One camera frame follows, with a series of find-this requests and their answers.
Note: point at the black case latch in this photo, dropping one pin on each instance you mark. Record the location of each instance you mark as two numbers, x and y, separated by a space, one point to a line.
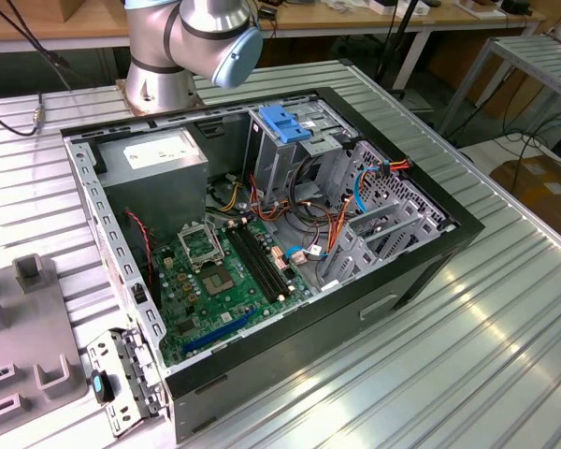
139 294

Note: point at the metal slat side table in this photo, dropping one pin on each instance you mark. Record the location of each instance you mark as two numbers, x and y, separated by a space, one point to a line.
542 56

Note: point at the blue plastic drive latch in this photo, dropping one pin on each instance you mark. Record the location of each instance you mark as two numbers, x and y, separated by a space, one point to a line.
280 124

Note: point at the green motherboard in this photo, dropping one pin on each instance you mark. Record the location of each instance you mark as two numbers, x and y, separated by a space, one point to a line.
243 304

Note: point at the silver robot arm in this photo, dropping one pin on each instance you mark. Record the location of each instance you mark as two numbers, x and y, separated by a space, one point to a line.
154 42

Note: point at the black open PC case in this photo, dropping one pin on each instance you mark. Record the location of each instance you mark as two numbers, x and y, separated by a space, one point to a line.
308 337

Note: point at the small brown cardboard box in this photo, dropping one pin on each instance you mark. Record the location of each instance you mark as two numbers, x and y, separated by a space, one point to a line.
70 9

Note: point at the black dongle teal label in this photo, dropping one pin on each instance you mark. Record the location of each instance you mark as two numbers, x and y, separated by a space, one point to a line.
98 386

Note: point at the blue expansion slot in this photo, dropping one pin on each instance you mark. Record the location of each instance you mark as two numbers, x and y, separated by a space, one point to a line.
215 334

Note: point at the black case fan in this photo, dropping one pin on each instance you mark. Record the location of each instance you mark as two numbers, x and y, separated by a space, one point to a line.
135 252

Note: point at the grey parts rack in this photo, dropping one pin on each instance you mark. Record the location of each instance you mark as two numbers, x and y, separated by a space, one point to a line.
28 327

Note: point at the black power adapter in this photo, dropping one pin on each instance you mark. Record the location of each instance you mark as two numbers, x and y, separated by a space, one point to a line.
516 5

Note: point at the metal card retention bracket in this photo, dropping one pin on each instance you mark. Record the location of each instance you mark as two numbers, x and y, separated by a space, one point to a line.
131 374

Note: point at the small white box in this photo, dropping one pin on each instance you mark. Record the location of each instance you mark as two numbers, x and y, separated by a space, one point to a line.
385 7

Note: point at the grey disk bay cage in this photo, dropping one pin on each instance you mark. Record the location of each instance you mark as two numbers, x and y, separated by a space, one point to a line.
360 262

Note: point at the black RAM slot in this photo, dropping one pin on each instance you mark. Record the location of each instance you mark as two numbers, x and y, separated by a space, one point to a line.
250 266
257 264
263 261
269 258

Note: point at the CPU socket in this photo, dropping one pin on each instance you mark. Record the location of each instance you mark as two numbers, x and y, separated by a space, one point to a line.
217 280

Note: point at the grey power supply unit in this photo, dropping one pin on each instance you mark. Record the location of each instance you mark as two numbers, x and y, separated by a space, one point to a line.
159 187

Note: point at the wooden desk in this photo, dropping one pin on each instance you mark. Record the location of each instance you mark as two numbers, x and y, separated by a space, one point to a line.
308 18

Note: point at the grey optical drive cage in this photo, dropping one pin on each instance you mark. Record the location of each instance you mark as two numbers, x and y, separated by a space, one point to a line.
271 168

